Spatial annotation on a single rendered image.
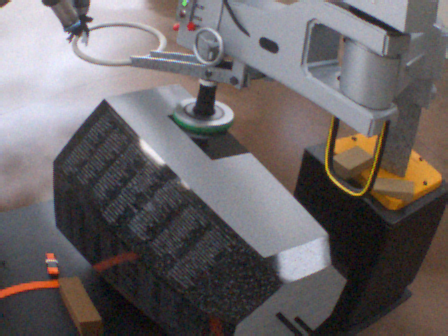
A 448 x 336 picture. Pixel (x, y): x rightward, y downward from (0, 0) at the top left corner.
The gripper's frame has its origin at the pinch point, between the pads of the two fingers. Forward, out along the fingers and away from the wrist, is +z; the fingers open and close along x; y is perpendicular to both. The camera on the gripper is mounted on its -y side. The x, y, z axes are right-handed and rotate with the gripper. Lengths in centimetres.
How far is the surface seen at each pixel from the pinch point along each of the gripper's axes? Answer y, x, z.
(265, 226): 79, 122, 0
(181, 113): 36, 76, 1
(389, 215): 33, 164, 16
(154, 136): 51, 73, 2
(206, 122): 37, 86, 1
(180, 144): 51, 83, 2
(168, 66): 26, 64, -12
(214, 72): 36, 86, -20
